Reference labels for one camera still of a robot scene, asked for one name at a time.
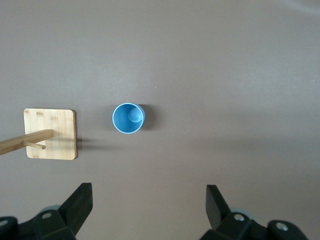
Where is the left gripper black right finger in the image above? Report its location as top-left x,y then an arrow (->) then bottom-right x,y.
199,184 -> 310,240

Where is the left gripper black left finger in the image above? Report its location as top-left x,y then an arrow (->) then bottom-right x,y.
0,182 -> 94,240

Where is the brown table cover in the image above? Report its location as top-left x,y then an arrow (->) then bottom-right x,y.
0,0 -> 320,240

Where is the wooden mug tree stand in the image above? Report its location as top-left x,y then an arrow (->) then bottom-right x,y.
0,108 -> 77,161

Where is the blue plastic cup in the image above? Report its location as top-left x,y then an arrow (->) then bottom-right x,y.
111,101 -> 146,135

